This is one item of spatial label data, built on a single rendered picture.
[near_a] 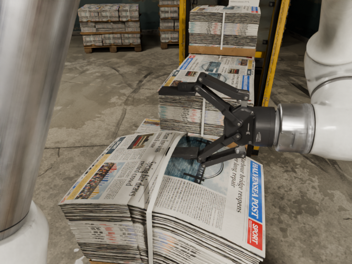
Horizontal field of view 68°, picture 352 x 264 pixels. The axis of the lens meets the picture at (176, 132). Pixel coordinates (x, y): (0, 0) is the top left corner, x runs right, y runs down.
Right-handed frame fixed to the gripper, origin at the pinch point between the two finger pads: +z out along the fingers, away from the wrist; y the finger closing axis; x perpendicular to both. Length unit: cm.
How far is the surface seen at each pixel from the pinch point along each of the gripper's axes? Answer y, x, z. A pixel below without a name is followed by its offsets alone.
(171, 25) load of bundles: 55, 514, 146
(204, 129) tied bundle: 29, 48, 1
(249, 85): 15, 63, -16
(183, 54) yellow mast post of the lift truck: 26, 159, 35
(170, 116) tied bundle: 23, 48, 15
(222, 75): 14, 72, -4
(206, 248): 19.4, -13.6, -9.3
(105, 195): 11.5, -11.3, 11.4
